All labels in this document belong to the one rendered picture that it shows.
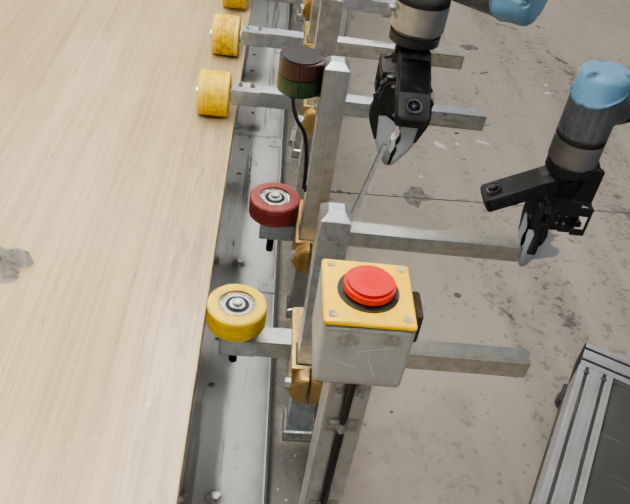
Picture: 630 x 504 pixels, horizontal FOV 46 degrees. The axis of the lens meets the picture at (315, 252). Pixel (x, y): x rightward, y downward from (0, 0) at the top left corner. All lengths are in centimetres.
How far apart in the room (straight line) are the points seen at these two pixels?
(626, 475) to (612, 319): 83
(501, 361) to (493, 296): 145
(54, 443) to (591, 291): 213
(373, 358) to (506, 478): 151
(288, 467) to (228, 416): 19
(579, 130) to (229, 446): 70
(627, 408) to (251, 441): 113
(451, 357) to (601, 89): 42
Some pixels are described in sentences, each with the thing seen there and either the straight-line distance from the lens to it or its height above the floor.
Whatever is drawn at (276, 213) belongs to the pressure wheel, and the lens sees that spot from 116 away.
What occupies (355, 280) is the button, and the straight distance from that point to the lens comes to 56.
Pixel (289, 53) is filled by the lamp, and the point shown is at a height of 117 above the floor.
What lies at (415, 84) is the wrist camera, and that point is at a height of 115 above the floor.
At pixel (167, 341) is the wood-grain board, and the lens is 96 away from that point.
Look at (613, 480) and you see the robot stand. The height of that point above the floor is 21.
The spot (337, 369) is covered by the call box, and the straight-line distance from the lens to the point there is 58.
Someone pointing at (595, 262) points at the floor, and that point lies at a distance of 286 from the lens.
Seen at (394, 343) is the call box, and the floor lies 120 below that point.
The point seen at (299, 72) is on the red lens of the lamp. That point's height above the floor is 116.
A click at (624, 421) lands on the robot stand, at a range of 203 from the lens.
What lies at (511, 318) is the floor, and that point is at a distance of 248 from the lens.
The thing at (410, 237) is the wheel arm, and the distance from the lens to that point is 123.
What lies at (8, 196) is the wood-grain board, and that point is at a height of 90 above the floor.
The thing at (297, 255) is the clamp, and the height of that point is 86.
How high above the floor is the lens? 160
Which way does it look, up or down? 39 degrees down
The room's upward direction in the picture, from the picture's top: 9 degrees clockwise
